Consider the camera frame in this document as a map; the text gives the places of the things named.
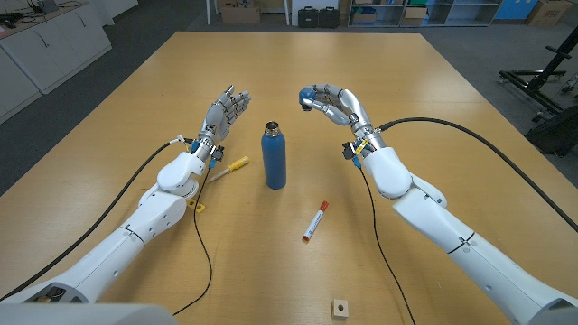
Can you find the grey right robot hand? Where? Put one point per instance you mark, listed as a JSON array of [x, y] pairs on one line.
[[350, 106]]

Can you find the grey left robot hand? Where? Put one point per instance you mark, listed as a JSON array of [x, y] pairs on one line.
[[214, 116]]

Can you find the blue bottle cap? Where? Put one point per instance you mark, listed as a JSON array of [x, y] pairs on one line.
[[307, 95]]

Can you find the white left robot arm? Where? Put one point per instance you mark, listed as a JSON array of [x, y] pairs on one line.
[[158, 212]]

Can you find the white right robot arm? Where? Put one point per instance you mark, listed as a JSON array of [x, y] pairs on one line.
[[433, 216]]

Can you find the blue metal water bottle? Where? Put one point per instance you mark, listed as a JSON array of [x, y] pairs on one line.
[[273, 158]]

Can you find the white marker pen red cap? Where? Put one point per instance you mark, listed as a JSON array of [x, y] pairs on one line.
[[314, 223]]

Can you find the black equipment case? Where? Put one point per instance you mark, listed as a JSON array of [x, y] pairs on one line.
[[308, 18], [329, 18]]

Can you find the small yellow block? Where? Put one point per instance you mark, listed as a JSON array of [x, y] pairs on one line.
[[198, 207]]

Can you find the large cardboard box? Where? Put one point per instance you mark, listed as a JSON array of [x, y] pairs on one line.
[[240, 13]]

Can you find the cardboard box in shelf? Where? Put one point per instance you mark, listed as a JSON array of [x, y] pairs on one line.
[[414, 15]]

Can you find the grey shelf unit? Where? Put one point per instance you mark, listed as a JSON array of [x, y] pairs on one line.
[[460, 13]]

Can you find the white cabinet row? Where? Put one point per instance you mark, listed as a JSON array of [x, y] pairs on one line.
[[54, 45]]

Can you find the black wheeled stand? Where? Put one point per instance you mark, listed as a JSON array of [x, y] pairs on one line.
[[537, 83]]

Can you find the small wooden block with hole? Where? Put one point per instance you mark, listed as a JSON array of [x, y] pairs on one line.
[[339, 309]]

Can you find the black bulky base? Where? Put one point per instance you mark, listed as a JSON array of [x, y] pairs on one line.
[[557, 133]]

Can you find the printed cardboard box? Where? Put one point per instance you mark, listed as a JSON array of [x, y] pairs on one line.
[[548, 12]]

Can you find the blue wall panel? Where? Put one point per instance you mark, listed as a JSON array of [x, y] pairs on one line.
[[510, 9]]

